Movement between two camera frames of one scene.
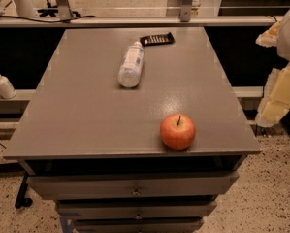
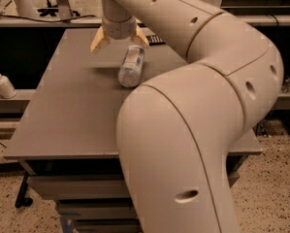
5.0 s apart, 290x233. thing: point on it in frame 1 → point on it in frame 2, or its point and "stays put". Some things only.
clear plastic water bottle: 128,75 stays put
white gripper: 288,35 → 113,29
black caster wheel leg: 21,199 stays put
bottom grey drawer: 139,225 stays put
